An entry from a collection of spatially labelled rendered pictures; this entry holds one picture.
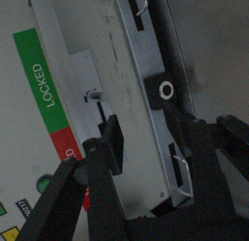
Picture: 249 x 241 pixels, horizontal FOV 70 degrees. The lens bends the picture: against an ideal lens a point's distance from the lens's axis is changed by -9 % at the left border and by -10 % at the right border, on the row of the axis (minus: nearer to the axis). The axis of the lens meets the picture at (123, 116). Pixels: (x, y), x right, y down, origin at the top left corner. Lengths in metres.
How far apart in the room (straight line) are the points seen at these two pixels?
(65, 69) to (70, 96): 0.04
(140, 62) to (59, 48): 0.15
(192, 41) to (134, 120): 0.17
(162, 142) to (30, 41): 0.29
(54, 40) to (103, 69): 0.10
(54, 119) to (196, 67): 0.25
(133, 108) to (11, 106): 0.20
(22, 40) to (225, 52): 0.30
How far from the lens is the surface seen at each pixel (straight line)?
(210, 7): 0.32
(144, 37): 0.37
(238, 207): 0.45
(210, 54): 0.33
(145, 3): 0.35
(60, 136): 0.32
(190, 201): 0.50
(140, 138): 0.38
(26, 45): 0.32
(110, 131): 0.16
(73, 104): 0.28
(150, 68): 0.37
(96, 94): 0.29
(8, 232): 0.39
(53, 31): 0.28
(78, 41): 0.33
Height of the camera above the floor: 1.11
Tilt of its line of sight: 23 degrees down
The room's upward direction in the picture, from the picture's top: 114 degrees counter-clockwise
